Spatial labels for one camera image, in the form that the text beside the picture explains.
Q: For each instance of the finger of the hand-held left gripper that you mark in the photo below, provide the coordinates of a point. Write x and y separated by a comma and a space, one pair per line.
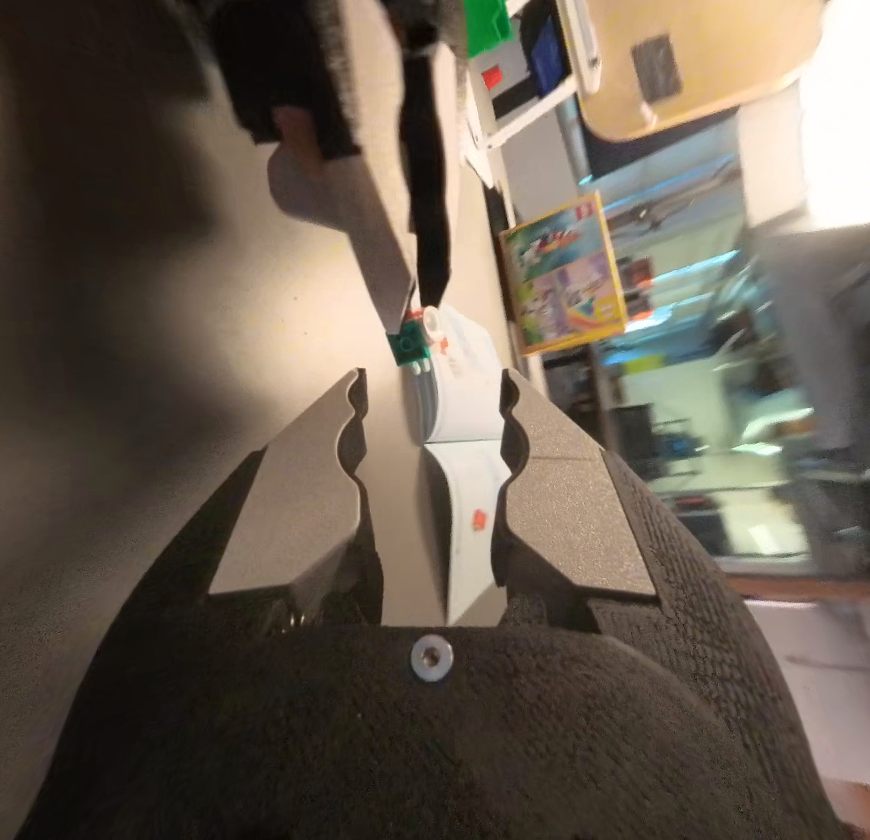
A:
380, 173
428, 173

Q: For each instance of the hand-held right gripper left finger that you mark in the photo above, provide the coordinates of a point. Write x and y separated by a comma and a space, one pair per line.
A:
292, 513

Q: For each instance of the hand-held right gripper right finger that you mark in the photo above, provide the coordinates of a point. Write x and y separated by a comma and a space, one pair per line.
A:
571, 520

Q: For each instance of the small orange white lego assembly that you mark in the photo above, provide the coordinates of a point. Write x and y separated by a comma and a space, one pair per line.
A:
408, 343

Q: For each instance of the open lego instruction booklet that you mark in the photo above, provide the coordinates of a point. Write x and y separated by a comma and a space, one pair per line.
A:
462, 391

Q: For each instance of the yellow lego set box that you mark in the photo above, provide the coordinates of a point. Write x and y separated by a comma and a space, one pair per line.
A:
564, 275

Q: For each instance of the blue bin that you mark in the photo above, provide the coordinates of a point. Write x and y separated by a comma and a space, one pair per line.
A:
549, 58

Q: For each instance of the green plastic box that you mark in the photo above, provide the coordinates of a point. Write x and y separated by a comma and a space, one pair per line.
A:
486, 10

